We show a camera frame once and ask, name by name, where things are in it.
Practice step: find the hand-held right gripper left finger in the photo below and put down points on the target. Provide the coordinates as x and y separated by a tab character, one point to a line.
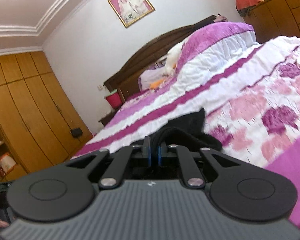
148	155

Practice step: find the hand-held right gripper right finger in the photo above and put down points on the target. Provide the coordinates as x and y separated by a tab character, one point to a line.
161	156

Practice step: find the black button cardigan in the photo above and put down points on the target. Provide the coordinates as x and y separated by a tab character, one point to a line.
190	127

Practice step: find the white jar with orange lid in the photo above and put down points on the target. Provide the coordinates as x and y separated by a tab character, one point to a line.
7	163

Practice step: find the dark wooden nightstand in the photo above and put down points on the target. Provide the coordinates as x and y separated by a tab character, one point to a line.
106	118

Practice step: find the red bucket with green lid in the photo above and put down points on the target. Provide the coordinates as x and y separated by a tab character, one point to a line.
113	100

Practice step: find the orange soft toy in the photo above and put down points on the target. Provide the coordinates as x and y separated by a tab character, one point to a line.
155	85

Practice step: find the small black hanging bag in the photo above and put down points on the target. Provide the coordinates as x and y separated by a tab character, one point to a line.
76	133

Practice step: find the lavender pillow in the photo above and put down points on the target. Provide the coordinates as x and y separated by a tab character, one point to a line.
148	77

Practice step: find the white plush toy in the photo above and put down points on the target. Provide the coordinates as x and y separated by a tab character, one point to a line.
172	57

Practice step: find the dark wooden headboard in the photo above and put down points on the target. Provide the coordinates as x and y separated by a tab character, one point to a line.
140	55

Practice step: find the light wooden wardrobe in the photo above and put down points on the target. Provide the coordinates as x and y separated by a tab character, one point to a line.
35	105

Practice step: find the floral pink white quilt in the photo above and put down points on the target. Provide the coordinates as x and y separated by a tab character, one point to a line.
252	100

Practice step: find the purple white ruffled comforter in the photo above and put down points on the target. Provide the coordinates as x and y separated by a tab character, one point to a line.
215	45

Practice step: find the magenta bed sheet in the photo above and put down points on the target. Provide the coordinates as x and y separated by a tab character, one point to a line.
290	180

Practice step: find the light wooden dresser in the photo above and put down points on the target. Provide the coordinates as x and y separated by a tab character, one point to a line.
277	17

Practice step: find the white wall switch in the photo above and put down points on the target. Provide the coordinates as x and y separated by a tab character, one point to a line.
100	87

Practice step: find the framed wall photo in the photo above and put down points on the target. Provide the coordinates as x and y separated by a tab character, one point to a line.
131	3

